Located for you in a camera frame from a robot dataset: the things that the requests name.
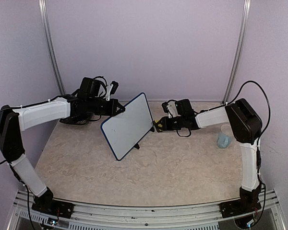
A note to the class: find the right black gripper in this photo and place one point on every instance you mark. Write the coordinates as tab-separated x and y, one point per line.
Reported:
165	126

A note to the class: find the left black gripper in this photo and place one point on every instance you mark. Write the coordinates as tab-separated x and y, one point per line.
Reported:
113	109

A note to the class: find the blue framed whiteboard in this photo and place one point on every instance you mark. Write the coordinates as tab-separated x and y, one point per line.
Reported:
124	131

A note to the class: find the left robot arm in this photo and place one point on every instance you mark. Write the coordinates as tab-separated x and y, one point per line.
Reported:
92	98

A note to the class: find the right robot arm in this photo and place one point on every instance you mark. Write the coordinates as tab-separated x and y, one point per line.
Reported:
246	127

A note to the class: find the whiteboard metal stand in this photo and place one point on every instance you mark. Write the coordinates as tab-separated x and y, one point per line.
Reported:
144	139

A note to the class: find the black patterned square plate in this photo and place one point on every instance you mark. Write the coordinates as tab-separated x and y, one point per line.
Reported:
78	120

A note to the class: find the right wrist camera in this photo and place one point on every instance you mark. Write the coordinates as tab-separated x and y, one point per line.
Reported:
169	107

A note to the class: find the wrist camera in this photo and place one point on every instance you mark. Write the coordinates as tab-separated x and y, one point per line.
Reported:
111	89
169	107

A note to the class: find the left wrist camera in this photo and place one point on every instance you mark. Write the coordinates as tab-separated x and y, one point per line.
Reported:
111	89

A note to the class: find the front aluminium rail base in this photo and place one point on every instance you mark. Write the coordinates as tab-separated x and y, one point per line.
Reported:
86	216

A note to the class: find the left aluminium frame post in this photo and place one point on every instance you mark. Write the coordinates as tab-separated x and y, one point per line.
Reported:
50	46

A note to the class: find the aluminium frame post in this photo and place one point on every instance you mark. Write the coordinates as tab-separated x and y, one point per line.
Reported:
50	46
239	49

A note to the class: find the right aluminium frame post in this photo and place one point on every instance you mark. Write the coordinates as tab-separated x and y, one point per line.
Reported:
239	49

